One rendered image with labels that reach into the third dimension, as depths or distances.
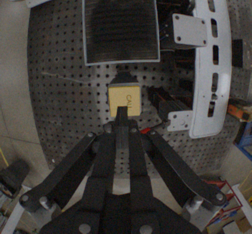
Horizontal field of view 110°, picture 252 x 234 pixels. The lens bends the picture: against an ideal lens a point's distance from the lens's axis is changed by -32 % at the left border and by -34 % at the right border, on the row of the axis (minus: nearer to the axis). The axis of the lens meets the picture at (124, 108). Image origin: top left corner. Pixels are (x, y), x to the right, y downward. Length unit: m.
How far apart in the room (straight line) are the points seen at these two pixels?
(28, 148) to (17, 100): 0.84
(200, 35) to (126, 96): 0.24
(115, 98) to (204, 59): 0.35
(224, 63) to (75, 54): 0.71
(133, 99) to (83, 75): 0.52
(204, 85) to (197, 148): 0.65
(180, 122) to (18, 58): 1.93
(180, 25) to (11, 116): 2.33
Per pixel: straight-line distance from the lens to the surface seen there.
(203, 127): 0.56
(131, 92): 0.25
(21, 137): 2.41
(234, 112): 0.62
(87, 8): 0.28
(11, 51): 2.12
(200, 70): 0.48
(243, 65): 0.60
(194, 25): 0.36
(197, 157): 1.13
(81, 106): 0.79
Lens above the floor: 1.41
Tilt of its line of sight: 70 degrees down
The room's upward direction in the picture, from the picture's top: 180 degrees clockwise
